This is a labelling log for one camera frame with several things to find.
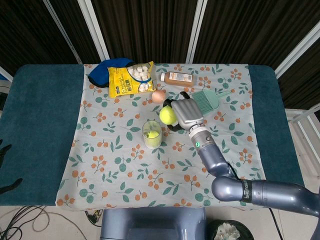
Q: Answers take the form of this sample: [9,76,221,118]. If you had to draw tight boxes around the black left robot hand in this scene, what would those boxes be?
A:
[0,139,24,197]

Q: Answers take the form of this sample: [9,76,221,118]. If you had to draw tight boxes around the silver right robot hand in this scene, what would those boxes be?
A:
[163,91,209,133]

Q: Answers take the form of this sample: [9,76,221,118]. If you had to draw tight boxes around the green hand brush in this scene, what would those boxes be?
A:
[190,89,231,119]

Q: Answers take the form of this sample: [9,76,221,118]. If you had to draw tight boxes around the brown egg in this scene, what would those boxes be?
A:
[151,89,167,104]

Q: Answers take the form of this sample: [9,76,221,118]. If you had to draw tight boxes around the brown drink bottle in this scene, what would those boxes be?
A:
[160,71,196,88]

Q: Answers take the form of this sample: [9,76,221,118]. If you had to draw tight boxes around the clear plastic tube can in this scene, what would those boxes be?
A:
[141,120,163,150]

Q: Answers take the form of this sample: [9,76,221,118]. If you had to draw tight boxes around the teal table cover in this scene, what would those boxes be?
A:
[0,63,306,207]

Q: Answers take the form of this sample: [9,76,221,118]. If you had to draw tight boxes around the yellow marshmallow bag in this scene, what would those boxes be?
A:
[107,60,157,99]

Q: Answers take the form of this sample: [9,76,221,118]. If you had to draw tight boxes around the floral orange berry tablecloth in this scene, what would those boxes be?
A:
[55,62,267,209]

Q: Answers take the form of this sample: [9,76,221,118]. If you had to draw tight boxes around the blue fabric pouch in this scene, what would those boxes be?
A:
[87,57,137,89]

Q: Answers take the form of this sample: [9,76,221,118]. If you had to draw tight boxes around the white metal rack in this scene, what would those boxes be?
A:
[284,102,320,162]

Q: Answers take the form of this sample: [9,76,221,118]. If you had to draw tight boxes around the blue-grey robot torso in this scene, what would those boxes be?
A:
[99,207,210,240]

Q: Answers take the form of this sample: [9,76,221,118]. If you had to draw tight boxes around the black waste bin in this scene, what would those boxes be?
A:
[207,219,249,240]

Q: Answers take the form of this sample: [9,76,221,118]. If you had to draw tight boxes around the tangled floor cables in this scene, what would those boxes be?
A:
[0,204,104,240]

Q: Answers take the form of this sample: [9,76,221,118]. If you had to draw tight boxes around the wide white partition post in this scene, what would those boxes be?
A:
[274,26,320,79]
[184,0,209,64]
[76,0,110,60]

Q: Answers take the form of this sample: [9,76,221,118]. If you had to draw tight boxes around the black power cable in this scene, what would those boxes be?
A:
[268,207,286,240]

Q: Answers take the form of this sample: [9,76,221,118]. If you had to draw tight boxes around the thin white partition post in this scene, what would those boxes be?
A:
[42,0,84,65]

